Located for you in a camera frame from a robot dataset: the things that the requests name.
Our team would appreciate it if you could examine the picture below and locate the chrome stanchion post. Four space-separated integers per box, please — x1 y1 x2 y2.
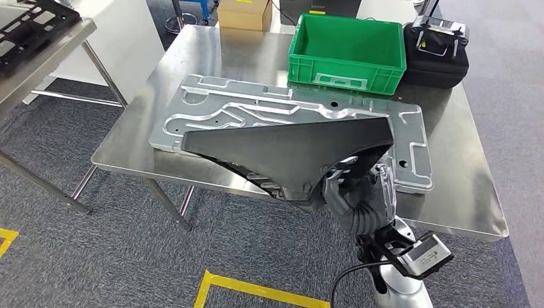
164 0 198 35

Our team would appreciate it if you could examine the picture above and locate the steel table frame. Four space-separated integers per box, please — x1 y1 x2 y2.
0 0 128 216

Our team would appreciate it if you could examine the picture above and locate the brown cardboard box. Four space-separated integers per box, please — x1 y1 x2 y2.
216 0 273 33

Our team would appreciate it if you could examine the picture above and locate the black plastic plate frame part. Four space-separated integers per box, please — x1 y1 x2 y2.
0 0 82 78
182 117 395 205

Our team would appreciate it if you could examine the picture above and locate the yellow floor tape square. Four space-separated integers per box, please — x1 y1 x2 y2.
0 228 20 259

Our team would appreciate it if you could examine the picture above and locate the stainless steel workbench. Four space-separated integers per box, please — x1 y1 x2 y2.
70 23 509 243

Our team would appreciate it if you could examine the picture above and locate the black camera cable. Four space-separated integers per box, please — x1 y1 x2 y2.
329 261 396 308

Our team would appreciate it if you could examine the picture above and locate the black carton box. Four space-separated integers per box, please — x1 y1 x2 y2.
278 0 363 26

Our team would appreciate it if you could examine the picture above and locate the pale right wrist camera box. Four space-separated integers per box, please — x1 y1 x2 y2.
397 232 455 277

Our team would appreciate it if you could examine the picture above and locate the green plastic crate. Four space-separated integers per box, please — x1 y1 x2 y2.
287 12 407 96

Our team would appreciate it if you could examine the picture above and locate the silver stamped metal panel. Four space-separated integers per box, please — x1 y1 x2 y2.
148 74 435 195

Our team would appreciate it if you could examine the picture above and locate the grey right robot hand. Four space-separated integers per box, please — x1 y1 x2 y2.
321 163 398 223

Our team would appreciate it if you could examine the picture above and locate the blue cart frame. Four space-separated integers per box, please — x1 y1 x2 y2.
178 0 219 24

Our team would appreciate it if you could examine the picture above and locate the black carrying case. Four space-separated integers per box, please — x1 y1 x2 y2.
401 21 470 90

